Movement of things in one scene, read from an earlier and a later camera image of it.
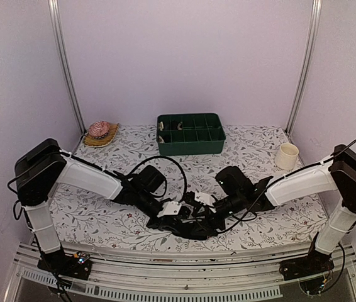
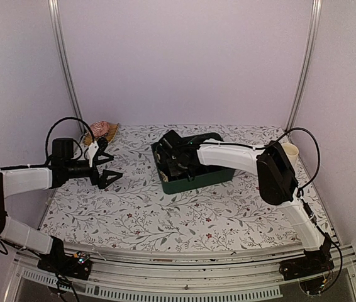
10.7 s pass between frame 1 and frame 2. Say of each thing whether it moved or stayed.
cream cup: stayed
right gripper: moved
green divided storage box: moved
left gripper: moved
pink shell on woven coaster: stayed
